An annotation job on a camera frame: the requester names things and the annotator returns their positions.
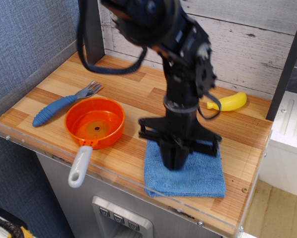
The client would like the yellow object bottom left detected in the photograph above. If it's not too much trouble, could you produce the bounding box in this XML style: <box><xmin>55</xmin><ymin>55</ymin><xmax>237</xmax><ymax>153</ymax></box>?
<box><xmin>21</xmin><ymin>227</ymin><xmax>35</xmax><ymax>238</ymax></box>

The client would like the grey toy fridge cabinet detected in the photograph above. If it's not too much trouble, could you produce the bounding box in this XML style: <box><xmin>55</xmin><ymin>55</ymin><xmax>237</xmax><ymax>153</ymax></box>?
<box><xmin>37</xmin><ymin>154</ymin><xmax>219</xmax><ymax>238</ymax></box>

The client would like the dark left vertical post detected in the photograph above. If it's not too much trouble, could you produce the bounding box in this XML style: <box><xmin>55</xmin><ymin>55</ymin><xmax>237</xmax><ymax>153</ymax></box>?
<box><xmin>77</xmin><ymin>0</ymin><xmax>105</xmax><ymax>65</ymax></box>

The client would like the fork with blue handle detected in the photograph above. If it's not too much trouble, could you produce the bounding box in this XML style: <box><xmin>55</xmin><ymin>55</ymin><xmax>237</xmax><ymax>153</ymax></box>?
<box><xmin>32</xmin><ymin>81</ymin><xmax>103</xmax><ymax>127</ymax></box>

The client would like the clear acrylic table guard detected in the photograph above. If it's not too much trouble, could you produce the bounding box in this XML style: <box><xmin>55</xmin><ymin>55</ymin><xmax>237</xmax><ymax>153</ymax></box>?
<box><xmin>0</xmin><ymin>34</ymin><xmax>273</xmax><ymax>236</ymax></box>

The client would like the white toy sink unit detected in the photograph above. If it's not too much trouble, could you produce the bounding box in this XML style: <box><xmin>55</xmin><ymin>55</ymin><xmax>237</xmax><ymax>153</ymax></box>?
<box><xmin>259</xmin><ymin>91</ymin><xmax>297</xmax><ymax>196</ymax></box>

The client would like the blue microfiber rag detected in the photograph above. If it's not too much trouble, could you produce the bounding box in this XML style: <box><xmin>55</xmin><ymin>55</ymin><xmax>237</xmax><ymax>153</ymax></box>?
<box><xmin>144</xmin><ymin>140</ymin><xmax>226</xmax><ymax>198</ymax></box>

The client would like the silver dispenser button panel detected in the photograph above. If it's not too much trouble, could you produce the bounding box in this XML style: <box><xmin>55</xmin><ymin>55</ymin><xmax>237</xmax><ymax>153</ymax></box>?
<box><xmin>92</xmin><ymin>196</ymin><xmax>153</xmax><ymax>238</ymax></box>

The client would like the dark right vertical post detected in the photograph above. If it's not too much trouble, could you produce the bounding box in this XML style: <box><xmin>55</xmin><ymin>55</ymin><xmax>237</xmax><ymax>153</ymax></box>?
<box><xmin>266</xmin><ymin>30</ymin><xmax>297</xmax><ymax>121</ymax></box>

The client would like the black braided cable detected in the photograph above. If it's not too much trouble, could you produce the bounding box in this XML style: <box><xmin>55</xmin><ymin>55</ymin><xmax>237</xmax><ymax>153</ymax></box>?
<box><xmin>76</xmin><ymin>0</ymin><xmax>148</xmax><ymax>75</ymax></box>

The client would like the yellow toy banana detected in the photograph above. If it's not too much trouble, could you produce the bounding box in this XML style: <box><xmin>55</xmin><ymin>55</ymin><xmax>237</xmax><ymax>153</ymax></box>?
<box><xmin>207</xmin><ymin>92</ymin><xmax>247</xmax><ymax>112</ymax></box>

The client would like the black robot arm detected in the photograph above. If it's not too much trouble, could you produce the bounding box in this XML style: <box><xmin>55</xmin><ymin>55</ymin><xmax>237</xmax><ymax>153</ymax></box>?
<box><xmin>102</xmin><ymin>0</ymin><xmax>221</xmax><ymax>170</ymax></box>

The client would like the orange toy pan grey handle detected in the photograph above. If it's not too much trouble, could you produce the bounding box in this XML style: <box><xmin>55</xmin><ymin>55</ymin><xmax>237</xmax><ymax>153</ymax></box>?
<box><xmin>65</xmin><ymin>98</ymin><xmax>126</xmax><ymax>188</ymax></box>

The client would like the dark vertical post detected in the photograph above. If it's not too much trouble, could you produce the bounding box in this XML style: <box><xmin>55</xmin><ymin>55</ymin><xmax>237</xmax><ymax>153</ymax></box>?
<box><xmin>77</xmin><ymin>0</ymin><xmax>105</xmax><ymax>65</ymax></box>
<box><xmin>266</xmin><ymin>30</ymin><xmax>297</xmax><ymax>121</ymax></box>

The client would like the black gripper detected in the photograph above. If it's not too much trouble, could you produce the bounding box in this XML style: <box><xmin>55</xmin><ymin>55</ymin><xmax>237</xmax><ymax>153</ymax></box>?
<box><xmin>139</xmin><ymin>103</ymin><xmax>221</xmax><ymax>170</ymax></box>

